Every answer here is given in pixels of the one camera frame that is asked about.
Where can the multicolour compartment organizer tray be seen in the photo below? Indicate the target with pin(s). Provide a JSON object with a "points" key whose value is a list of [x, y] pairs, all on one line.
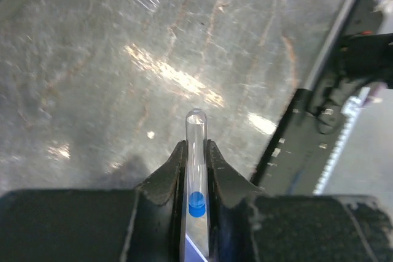
{"points": [[192, 252]]}

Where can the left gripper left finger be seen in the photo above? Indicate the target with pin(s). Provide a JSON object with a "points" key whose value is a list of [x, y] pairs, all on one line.
{"points": [[144, 223]]}

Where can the slotted cable duct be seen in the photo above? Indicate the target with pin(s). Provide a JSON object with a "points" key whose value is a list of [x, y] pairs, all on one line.
{"points": [[352, 110]]}

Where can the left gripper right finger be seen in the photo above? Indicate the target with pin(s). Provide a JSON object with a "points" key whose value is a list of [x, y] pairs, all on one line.
{"points": [[245, 224]]}

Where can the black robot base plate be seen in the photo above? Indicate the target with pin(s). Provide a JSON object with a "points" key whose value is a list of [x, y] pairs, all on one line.
{"points": [[355, 59]]}

